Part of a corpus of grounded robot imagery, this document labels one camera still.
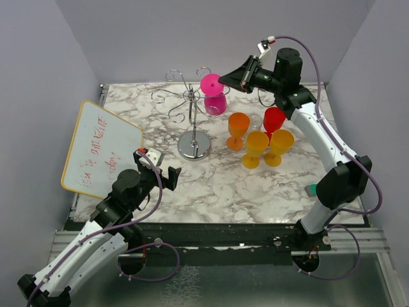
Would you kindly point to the yellow wine glass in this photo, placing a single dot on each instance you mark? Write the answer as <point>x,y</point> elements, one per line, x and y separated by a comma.
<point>255,145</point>
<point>280,143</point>

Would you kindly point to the chrome wine glass rack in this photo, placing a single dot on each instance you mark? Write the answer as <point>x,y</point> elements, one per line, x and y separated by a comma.
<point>193,145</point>

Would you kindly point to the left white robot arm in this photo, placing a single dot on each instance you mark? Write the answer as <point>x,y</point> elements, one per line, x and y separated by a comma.
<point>109,232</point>

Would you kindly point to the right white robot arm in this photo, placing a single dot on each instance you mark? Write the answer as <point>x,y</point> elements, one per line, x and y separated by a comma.
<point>347,173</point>

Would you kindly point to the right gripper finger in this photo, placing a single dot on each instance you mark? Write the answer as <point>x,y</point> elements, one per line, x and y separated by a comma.
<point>234,80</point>
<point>252,64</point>

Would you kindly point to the orange wine glass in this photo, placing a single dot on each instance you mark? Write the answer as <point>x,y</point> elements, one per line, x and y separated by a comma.
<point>238,125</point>

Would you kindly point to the green whiteboard eraser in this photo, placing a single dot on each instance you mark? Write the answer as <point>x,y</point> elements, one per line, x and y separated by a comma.
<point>311,190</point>

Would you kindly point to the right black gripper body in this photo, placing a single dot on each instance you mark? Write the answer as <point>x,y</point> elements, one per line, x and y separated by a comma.
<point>266,80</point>

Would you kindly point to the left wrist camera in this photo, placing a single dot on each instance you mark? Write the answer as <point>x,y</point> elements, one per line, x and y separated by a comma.
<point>143,155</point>

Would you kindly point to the red wine glass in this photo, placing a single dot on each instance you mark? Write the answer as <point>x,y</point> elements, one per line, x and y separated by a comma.
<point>273,120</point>

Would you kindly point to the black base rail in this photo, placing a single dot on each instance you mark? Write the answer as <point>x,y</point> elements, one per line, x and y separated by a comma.
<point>198,244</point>

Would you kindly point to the pink wine glass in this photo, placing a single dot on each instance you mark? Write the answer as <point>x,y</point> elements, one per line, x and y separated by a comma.
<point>215,101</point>

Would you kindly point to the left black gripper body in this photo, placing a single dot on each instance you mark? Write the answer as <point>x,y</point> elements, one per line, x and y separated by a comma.
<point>149,180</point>

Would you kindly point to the yellow framed whiteboard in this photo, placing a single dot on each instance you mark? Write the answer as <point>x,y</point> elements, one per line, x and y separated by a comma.
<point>102,146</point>

